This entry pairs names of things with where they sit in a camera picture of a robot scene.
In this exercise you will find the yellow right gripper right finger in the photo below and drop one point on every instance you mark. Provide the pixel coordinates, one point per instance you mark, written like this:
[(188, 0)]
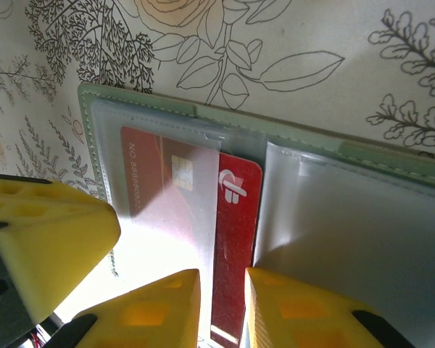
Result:
[(297, 319)]

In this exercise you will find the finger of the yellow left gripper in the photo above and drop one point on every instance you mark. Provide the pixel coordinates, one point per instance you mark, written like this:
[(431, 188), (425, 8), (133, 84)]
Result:
[(40, 192), (58, 253)]

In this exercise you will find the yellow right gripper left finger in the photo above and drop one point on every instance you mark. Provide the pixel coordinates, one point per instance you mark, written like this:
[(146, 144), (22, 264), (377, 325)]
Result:
[(148, 315)]

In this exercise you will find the red credit card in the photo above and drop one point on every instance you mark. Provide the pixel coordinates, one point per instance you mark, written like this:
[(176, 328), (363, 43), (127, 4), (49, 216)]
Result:
[(235, 224)]

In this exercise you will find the green card holder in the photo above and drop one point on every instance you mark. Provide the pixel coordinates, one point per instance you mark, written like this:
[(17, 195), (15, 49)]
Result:
[(348, 217)]

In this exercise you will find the floral tablecloth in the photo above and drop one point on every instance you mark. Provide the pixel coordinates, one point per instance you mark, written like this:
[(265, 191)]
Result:
[(311, 36)]

